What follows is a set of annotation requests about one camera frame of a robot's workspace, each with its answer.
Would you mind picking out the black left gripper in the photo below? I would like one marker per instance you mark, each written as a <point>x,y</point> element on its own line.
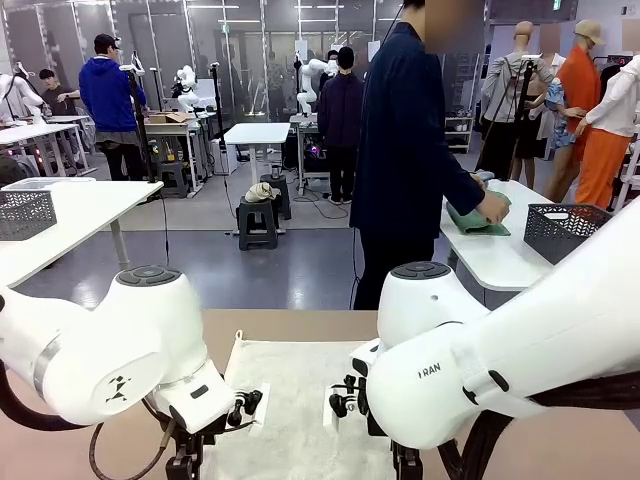
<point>185,465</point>

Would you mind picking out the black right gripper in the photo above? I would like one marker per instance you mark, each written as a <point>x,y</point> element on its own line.
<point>406,465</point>

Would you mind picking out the white terry towel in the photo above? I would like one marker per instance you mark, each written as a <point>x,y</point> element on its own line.
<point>300,360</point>

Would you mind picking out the green towel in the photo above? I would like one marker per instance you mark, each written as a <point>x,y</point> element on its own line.
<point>475,226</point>

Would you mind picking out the person's right forearm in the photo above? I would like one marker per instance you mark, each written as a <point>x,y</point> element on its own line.
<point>465,192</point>

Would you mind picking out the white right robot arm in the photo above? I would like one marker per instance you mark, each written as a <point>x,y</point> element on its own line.
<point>500,340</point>

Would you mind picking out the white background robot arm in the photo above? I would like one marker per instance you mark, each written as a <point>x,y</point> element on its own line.
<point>306,95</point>
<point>32,102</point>
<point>186,95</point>

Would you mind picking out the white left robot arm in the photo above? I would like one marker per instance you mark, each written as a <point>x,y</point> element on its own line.
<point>100,340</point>

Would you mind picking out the grey mesh basket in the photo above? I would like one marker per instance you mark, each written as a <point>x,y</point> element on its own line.
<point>25,215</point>
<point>550,235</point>

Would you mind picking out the person's right hand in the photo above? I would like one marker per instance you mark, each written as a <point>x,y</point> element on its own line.
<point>494,209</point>

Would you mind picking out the dark grey plastic stool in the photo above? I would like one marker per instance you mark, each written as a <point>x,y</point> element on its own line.
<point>257,225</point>
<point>285,200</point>

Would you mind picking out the beige cloth bundle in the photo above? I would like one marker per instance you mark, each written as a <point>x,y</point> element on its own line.
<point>262,192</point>

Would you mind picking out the grey step stool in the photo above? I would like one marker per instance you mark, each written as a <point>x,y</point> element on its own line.
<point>172,177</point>

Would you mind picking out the grey folded towel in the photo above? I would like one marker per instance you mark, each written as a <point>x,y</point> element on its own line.
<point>486,176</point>

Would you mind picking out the computer tower with lights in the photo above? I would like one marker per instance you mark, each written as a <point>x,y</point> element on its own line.
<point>315,152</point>

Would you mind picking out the white shoe shelf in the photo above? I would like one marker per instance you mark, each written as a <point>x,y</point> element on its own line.
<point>457,135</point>

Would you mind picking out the white workbench desk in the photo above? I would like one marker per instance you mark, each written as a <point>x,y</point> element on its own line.
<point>170,129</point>

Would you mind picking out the person in navy jacket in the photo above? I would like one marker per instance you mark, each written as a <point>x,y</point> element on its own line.
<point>400,125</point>

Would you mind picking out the white standing desk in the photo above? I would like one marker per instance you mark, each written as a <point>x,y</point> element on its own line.
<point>257,132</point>

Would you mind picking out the open cardboard box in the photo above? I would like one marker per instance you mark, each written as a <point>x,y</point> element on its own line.
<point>167,118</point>

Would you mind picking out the black pole stand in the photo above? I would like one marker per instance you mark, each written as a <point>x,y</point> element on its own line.
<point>216,115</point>

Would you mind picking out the person in black clothes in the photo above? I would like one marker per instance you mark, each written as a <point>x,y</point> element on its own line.
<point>342,110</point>

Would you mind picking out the white background table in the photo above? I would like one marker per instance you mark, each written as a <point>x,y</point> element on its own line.
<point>35,131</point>

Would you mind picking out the man in blue hoodie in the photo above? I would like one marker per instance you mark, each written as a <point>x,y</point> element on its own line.
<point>107,95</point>

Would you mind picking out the seated man in black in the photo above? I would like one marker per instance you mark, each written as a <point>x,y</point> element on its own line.
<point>57,95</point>

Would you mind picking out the mannequin in grey shirt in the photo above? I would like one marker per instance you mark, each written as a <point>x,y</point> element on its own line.
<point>505,85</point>

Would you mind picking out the mannequin in orange jacket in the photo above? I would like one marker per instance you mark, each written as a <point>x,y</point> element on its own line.
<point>580,85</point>

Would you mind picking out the mannequin in white shirt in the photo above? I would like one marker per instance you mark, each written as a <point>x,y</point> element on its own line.
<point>620,100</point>

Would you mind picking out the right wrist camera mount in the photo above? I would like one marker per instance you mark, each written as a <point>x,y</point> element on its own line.
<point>345,400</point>

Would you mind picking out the black camera tripod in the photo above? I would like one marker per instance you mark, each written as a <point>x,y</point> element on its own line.
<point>520,100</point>
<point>141,130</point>

